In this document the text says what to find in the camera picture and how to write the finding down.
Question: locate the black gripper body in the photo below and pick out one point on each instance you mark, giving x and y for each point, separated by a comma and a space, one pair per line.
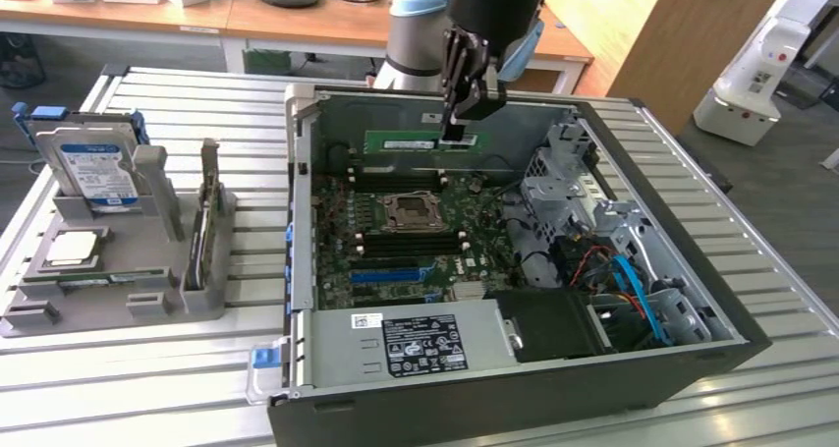
495, 5

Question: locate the clear latch with blue tab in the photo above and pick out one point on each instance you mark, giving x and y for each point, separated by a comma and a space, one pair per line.
262, 363

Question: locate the blue expansion slot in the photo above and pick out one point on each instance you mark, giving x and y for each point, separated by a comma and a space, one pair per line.
383, 275

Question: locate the blue disk caddy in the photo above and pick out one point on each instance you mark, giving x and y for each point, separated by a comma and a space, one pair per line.
46, 113

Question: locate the white mobile robot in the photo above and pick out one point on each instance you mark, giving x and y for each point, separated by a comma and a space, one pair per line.
761, 73

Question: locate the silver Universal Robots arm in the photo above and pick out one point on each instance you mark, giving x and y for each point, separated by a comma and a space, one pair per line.
413, 39

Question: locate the silver chipset heatsink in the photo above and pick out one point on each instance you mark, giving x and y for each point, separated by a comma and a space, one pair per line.
466, 292

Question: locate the wooden desk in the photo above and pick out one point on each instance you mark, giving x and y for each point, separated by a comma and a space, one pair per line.
295, 22

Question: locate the hard disk with blue label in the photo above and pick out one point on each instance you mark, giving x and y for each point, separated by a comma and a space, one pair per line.
93, 167

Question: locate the silver CPU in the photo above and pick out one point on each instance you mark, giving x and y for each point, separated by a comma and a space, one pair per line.
74, 248

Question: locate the green RAM stick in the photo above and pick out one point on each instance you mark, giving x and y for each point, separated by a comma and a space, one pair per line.
401, 142
93, 278

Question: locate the black RAM slot bank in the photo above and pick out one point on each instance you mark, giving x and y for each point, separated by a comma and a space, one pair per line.
401, 178
413, 244

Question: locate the metal disk bay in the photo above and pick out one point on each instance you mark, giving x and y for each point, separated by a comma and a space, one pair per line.
590, 196

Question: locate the wooden cabinet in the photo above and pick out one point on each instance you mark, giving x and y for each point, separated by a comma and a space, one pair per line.
656, 39

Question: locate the CPU socket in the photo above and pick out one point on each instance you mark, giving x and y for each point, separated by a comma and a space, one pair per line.
410, 212

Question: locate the grey parts rack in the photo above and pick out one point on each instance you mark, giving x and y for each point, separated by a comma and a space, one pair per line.
111, 299

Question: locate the black open PC case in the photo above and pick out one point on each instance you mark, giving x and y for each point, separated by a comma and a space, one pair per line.
525, 398

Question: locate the grey power supply unit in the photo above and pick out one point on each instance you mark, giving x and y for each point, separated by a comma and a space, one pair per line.
406, 344

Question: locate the green motherboard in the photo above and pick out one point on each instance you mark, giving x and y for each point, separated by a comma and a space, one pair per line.
459, 221

